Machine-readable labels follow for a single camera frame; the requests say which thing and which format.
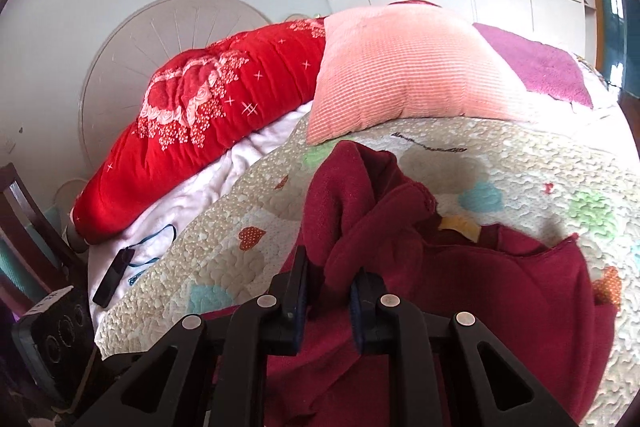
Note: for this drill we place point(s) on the quilted heart pattern bedspread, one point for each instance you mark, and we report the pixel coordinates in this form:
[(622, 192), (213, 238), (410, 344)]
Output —
[(525, 167)]

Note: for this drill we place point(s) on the pink ribbed pillow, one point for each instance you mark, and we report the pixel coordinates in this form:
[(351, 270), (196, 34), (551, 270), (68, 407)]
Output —
[(410, 67)]

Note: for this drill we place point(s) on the dark wooden chair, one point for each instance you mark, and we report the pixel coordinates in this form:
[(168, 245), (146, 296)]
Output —
[(30, 237)]

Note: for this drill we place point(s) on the dark red fleece garment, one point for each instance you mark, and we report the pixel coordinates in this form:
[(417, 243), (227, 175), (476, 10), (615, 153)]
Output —
[(500, 297)]

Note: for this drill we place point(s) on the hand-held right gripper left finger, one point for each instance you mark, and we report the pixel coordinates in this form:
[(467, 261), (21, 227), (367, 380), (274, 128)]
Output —
[(292, 297)]

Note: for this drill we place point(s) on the purple towel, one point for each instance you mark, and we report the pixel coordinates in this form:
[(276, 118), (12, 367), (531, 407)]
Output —
[(540, 62)]

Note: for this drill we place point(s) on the round beige headboard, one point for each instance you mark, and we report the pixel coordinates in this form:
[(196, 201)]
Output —
[(165, 32)]

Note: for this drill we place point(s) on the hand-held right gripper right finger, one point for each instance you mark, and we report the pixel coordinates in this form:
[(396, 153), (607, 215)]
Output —
[(367, 307)]

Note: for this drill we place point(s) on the red floral quilt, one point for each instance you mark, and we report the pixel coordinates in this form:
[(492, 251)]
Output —
[(200, 107)]

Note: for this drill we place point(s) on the white bed sheet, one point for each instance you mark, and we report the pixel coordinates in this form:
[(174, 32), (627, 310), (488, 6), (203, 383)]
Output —
[(210, 187)]

